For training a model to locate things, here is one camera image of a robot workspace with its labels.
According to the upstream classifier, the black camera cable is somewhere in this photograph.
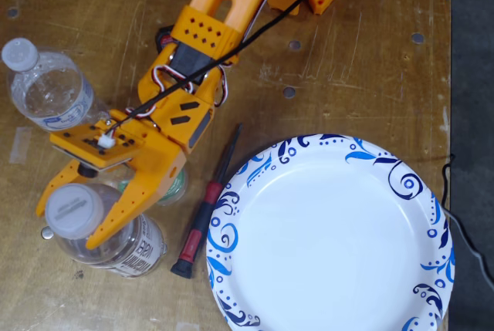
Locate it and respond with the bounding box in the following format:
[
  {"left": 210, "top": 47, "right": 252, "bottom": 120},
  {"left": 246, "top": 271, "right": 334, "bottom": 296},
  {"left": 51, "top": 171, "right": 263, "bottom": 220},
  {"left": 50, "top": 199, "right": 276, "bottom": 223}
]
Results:
[{"left": 106, "top": 0, "right": 340, "bottom": 133}]

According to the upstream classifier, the labelled vitamin water bottle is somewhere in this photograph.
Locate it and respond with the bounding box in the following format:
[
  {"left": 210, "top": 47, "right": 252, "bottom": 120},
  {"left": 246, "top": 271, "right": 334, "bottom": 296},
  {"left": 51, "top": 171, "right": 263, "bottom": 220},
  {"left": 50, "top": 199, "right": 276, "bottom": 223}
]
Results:
[{"left": 44, "top": 182, "right": 169, "bottom": 280}]

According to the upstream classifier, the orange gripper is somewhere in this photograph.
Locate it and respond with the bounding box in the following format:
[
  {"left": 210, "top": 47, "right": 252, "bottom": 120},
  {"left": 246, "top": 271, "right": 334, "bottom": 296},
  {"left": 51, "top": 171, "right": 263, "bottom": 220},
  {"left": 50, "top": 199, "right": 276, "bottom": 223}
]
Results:
[{"left": 85, "top": 91, "right": 215, "bottom": 251}]

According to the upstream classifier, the blue floral paper plate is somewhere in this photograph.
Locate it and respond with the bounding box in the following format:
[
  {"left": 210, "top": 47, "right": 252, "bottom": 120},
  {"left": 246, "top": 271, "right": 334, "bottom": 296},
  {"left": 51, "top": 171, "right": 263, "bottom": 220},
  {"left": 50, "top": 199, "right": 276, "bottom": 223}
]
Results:
[{"left": 205, "top": 133, "right": 456, "bottom": 331}]

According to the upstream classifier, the black outlet tester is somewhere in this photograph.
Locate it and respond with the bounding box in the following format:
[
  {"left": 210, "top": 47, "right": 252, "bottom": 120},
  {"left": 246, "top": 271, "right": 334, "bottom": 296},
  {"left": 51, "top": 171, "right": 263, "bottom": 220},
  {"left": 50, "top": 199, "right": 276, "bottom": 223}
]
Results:
[{"left": 155, "top": 25, "right": 177, "bottom": 54}]

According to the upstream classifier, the thin black cable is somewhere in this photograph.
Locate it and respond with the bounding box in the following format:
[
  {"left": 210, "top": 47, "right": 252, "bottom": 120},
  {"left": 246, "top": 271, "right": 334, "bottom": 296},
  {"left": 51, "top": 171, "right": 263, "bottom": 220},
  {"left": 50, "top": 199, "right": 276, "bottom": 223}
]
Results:
[{"left": 441, "top": 152, "right": 494, "bottom": 297}]

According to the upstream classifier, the green scotch tape dispenser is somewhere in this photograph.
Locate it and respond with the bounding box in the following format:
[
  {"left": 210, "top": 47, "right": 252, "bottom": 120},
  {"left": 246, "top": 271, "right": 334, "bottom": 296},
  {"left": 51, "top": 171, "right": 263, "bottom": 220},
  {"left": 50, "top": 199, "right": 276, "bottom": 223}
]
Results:
[{"left": 115, "top": 167, "right": 190, "bottom": 208}]

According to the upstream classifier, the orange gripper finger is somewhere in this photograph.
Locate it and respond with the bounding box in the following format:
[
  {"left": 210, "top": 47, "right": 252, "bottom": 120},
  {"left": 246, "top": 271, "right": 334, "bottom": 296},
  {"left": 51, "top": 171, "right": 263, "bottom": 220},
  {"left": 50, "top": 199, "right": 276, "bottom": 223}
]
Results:
[{"left": 36, "top": 160, "right": 85, "bottom": 218}]

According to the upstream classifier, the red black screwdriver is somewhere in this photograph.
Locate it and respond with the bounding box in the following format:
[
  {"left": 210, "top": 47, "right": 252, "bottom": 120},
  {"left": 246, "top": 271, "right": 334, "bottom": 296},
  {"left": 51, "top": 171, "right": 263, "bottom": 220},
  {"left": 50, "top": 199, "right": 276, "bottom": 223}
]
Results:
[{"left": 170, "top": 122, "right": 244, "bottom": 280}]

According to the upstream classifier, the clear plastic water bottle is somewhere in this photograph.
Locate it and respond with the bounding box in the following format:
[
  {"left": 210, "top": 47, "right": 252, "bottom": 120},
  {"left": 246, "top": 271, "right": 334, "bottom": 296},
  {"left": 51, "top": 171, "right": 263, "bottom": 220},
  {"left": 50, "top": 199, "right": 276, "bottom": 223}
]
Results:
[{"left": 1, "top": 37, "right": 111, "bottom": 133}]

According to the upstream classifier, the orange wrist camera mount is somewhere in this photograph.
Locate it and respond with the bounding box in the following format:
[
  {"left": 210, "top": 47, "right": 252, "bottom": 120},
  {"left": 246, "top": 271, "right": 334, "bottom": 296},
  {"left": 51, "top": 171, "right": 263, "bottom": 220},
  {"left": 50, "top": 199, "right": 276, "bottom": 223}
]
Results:
[{"left": 49, "top": 117, "right": 150, "bottom": 180}]

